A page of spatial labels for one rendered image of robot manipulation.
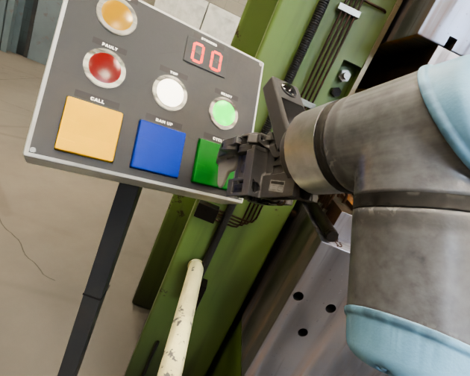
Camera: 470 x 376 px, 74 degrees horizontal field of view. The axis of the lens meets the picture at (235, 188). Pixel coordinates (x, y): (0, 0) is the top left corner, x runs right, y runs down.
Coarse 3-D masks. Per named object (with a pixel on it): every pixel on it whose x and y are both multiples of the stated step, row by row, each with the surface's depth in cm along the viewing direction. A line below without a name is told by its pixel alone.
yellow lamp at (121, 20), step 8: (112, 0) 46; (104, 8) 46; (112, 8) 46; (120, 8) 47; (104, 16) 46; (112, 16) 46; (120, 16) 47; (128, 16) 47; (112, 24) 46; (120, 24) 47; (128, 24) 47
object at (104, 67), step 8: (96, 56) 45; (104, 56) 45; (112, 56) 46; (88, 64) 44; (96, 64) 45; (104, 64) 45; (112, 64) 46; (96, 72) 45; (104, 72) 45; (112, 72) 46; (120, 72) 46; (104, 80) 45; (112, 80) 46
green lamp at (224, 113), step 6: (216, 102) 55; (222, 102) 55; (216, 108) 55; (222, 108) 55; (228, 108) 56; (216, 114) 54; (222, 114) 55; (228, 114) 56; (234, 114) 56; (216, 120) 54; (222, 120) 55; (228, 120) 56
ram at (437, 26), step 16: (416, 0) 67; (432, 0) 60; (448, 0) 59; (464, 0) 59; (400, 16) 72; (416, 16) 64; (432, 16) 60; (448, 16) 60; (464, 16) 60; (400, 32) 69; (416, 32) 61; (432, 32) 61; (448, 32) 61; (464, 32) 61; (384, 48) 79; (400, 48) 74; (416, 48) 69; (448, 48) 63; (464, 48) 62
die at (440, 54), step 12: (420, 48) 68; (432, 48) 63; (444, 48) 62; (372, 60) 92; (384, 60) 84; (396, 60) 77; (408, 60) 71; (420, 60) 66; (432, 60) 63; (444, 60) 63; (372, 72) 88; (384, 72) 81; (396, 72) 74; (408, 72) 69; (360, 84) 93; (372, 84) 85
